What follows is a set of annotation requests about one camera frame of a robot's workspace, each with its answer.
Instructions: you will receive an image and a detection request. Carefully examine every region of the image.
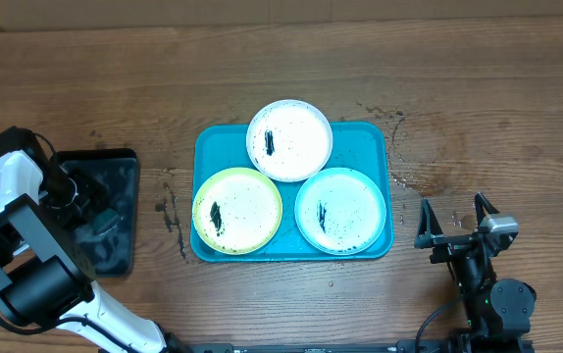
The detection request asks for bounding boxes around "black water tray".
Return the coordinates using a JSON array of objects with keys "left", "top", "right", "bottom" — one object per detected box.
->
[{"left": 57, "top": 148, "right": 140, "bottom": 277}]

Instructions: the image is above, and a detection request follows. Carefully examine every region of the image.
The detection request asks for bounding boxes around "teal plastic tray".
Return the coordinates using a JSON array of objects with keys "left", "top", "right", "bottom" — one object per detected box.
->
[{"left": 190, "top": 122, "right": 395, "bottom": 263}]

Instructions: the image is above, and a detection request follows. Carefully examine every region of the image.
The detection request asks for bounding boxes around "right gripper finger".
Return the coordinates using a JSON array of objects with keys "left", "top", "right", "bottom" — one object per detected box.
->
[
  {"left": 415, "top": 198, "right": 444, "bottom": 244},
  {"left": 474, "top": 192, "right": 499, "bottom": 227}
]

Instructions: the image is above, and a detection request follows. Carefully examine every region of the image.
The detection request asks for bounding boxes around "yellow-green plate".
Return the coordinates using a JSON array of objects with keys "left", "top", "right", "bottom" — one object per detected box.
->
[{"left": 192, "top": 167, "right": 283, "bottom": 256}]

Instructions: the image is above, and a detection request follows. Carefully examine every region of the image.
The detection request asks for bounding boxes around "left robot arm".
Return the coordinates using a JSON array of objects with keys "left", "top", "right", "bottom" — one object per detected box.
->
[{"left": 0, "top": 126, "right": 189, "bottom": 352}]

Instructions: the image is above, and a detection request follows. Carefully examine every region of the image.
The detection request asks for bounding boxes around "white plate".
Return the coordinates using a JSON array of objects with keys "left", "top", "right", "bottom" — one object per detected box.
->
[{"left": 246, "top": 99, "right": 333, "bottom": 182}]

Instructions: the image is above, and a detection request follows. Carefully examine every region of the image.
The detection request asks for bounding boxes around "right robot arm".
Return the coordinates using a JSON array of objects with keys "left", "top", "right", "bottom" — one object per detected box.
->
[{"left": 414, "top": 193, "right": 537, "bottom": 352}]

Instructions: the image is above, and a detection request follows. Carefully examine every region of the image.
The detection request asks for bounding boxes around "light blue plate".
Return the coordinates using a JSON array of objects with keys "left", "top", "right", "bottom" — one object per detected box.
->
[{"left": 294, "top": 168, "right": 386, "bottom": 256}]

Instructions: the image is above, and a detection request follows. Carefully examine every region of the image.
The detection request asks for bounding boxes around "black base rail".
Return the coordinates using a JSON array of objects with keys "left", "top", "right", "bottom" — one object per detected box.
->
[{"left": 189, "top": 339, "right": 463, "bottom": 353}]

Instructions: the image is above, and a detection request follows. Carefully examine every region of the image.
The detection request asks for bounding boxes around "green scrubbing sponge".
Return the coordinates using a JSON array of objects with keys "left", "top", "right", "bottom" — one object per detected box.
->
[{"left": 90, "top": 208, "right": 120, "bottom": 234}]

